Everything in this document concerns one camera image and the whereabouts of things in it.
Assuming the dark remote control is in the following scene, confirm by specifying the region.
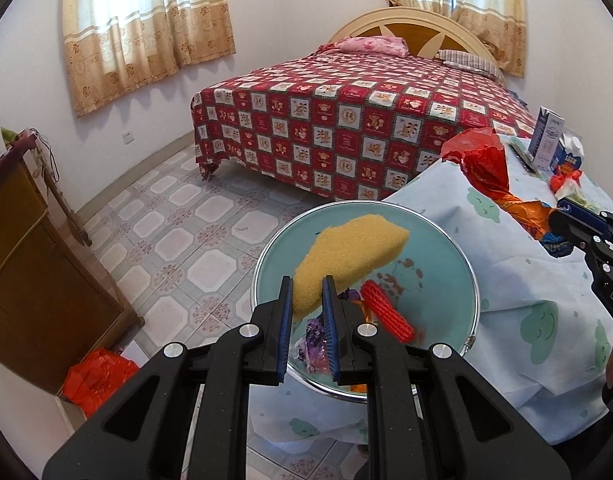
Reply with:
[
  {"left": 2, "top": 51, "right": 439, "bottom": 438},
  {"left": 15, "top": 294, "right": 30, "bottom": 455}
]
[{"left": 506, "top": 140, "right": 542, "bottom": 176}]

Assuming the blue drink carton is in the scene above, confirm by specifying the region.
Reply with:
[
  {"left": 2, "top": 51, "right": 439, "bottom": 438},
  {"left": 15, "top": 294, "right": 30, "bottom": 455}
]
[{"left": 553, "top": 132, "right": 584, "bottom": 171}]

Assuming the brown wooden cabinet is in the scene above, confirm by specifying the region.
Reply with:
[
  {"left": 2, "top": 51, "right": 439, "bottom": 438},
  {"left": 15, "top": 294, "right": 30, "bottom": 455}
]
[{"left": 0, "top": 157, "right": 140, "bottom": 396}]

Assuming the cream wooden bed headboard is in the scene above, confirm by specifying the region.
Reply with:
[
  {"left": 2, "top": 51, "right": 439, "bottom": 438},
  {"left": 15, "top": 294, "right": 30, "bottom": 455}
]
[{"left": 327, "top": 7, "right": 507, "bottom": 78}]

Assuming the narrow beige curtain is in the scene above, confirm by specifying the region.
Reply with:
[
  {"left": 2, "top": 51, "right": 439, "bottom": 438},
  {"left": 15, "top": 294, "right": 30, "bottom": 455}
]
[{"left": 377, "top": 0, "right": 528, "bottom": 78}]

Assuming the purple snack wrapper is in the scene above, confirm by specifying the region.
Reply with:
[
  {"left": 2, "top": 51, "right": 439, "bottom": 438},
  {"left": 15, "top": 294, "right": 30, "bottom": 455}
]
[{"left": 294, "top": 317, "right": 337, "bottom": 376}]

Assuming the table with light blue cloth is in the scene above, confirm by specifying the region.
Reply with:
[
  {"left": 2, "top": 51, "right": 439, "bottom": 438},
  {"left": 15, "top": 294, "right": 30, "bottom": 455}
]
[{"left": 246, "top": 132, "right": 613, "bottom": 448}]

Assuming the white and blue milk carton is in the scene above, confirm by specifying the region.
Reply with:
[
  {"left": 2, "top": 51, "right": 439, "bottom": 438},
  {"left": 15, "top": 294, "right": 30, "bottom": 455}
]
[{"left": 529, "top": 106, "right": 566, "bottom": 171}]

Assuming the bed with red patterned cover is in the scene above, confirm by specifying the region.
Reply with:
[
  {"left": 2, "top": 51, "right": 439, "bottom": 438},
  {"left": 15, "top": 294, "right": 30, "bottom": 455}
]
[{"left": 190, "top": 52, "right": 539, "bottom": 201}]

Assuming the wooden side table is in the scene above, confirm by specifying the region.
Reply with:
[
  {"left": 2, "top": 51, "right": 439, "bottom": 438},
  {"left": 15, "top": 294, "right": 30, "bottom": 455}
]
[{"left": 16, "top": 127, "right": 93, "bottom": 247}]

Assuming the pink pillow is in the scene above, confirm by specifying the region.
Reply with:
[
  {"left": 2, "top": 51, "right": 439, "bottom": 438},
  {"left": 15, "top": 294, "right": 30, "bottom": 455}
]
[{"left": 336, "top": 36, "right": 409, "bottom": 57}]

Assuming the small red plastic bag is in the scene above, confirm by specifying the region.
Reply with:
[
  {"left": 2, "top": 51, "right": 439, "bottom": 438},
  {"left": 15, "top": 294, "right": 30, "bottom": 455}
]
[{"left": 549, "top": 169, "right": 583, "bottom": 192}]

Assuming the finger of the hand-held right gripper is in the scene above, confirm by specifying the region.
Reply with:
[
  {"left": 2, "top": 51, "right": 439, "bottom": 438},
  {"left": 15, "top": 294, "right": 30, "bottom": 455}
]
[
  {"left": 556, "top": 198, "right": 613, "bottom": 236},
  {"left": 549, "top": 212, "right": 594, "bottom": 251}
]

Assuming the red foam net sleeve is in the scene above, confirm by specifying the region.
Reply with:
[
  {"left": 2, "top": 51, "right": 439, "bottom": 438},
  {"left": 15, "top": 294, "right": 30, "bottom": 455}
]
[{"left": 360, "top": 280, "right": 416, "bottom": 345}]

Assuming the clear plastic bag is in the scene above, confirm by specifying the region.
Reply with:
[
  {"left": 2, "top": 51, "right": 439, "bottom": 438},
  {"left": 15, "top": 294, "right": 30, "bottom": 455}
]
[{"left": 556, "top": 180, "right": 599, "bottom": 211}]

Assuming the dark red cloth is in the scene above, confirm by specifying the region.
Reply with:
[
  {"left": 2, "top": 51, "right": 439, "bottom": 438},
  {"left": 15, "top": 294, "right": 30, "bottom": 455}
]
[{"left": 0, "top": 132, "right": 37, "bottom": 171}]

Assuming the red orange foil wrapper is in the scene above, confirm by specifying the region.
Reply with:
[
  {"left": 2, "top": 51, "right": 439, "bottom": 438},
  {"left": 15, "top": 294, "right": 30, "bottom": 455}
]
[{"left": 440, "top": 127, "right": 557, "bottom": 243}]

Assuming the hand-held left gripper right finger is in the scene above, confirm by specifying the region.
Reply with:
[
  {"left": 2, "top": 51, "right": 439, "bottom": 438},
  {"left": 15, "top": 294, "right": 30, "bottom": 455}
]
[{"left": 321, "top": 274, "right": 572, "bottom": 480}]

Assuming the striped pillow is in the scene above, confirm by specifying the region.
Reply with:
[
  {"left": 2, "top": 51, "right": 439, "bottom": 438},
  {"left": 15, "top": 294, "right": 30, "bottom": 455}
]
[{"left": 435, "top": 49, "right": 504, "bottom": 78}]

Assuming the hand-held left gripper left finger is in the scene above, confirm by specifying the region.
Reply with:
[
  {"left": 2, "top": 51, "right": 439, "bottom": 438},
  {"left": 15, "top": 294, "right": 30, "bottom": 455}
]
[{"left": 41, "top": 275, "right": 294, "bottom": 480}]

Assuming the blue snack wrapper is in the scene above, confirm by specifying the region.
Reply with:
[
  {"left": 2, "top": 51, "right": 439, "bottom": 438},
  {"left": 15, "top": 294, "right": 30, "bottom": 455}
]
[{"left": 539, "top": 232, "right": 577, "bottom": 259}]

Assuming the yellow sponge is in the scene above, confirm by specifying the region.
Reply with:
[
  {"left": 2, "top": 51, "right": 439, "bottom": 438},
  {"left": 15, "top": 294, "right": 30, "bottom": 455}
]
[{"left": 292, "top": 214, "right": 411, "bottom": 322}]

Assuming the wide beige curtain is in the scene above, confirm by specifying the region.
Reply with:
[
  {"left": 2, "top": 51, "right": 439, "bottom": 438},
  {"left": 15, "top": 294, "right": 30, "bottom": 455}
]
[{"left": 61, "top": 0, "right": 236, "bottom": 118}]

